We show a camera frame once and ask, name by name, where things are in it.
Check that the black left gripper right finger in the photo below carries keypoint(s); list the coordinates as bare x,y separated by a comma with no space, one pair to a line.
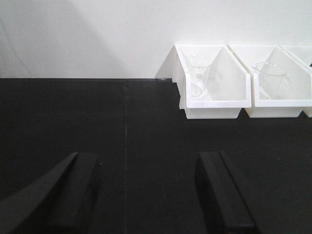
224,210

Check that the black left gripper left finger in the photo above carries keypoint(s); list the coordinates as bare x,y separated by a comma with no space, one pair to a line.
61,201

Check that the left white storage bin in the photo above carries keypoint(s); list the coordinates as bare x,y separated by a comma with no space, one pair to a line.
228,85

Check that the white storage bin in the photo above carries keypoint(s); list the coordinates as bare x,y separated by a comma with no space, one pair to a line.
302,56
249,55
228,85

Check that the middle white storage bin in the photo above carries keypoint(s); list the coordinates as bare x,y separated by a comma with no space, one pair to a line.
249,55

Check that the wide glass beaker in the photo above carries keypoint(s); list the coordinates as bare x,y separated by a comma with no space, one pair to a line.
273,79

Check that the tall glass beaker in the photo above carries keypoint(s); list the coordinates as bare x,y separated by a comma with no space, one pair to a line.
199,66

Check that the right white storage bin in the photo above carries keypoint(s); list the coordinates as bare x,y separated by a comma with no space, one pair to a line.
302,56

